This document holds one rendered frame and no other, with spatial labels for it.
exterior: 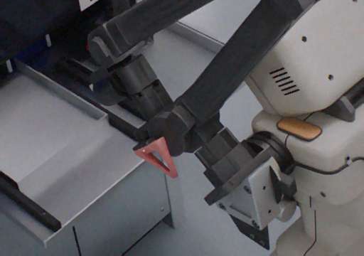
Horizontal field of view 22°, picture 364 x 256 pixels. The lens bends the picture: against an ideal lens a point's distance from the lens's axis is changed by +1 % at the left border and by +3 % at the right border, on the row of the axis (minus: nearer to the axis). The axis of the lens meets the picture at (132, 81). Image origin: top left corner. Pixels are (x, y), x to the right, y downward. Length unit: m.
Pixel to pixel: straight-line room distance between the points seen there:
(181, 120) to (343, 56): 0.27
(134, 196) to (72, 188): 0.80
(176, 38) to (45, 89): 0.36
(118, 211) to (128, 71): 1.24
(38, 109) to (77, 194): 0.30
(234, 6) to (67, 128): 1.88
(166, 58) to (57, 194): 0.48
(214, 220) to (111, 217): 0.44
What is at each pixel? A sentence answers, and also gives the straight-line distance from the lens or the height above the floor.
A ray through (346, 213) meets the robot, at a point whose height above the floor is 1.05.
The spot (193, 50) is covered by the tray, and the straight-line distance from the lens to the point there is 2.23.
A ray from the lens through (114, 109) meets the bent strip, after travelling 2.10.
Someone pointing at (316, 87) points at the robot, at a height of 1.32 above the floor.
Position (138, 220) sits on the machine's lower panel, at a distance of 2.81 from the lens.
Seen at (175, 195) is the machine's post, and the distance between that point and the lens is 2.89.
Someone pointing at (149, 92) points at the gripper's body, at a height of 1.28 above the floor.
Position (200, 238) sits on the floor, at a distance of 2.96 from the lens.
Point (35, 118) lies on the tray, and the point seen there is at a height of 0.88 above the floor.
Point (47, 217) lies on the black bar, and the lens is 1.88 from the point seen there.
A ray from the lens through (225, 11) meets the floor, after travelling 3.82.
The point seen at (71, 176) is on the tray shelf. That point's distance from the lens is 1.97.
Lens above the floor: 2.28
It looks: 40 degrees down
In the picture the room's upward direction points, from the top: 10 degrees counter-clockwise
